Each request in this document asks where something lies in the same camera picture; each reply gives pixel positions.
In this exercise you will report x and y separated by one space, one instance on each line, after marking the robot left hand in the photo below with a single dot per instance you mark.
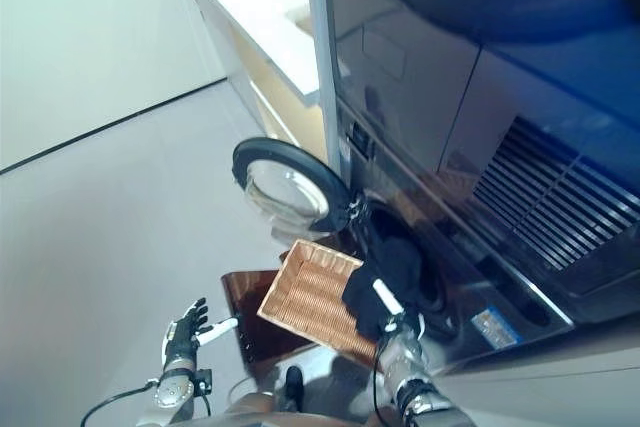
182 337

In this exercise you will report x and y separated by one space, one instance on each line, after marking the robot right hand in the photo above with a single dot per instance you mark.
400 312

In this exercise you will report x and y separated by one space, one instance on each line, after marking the large black garment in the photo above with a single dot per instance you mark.
385 282

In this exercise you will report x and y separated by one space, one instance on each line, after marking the robot right silver arm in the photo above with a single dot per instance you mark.
415 377

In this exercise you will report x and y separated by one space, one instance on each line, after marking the round glass washing machine door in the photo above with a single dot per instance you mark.
285 187

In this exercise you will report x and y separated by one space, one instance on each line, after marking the grey front-load washing machine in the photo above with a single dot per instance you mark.
475 147

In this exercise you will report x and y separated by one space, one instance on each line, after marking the rectangular wicker basket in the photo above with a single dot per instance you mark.
310 297

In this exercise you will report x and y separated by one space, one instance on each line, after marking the robot left silver leg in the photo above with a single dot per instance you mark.
270 402

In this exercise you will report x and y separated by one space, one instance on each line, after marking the robot grey torso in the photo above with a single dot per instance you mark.
280 419

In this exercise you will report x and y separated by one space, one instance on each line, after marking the white shelving unit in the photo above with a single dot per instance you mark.
260 22

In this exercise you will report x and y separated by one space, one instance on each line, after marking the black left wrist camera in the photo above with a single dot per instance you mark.
204 379

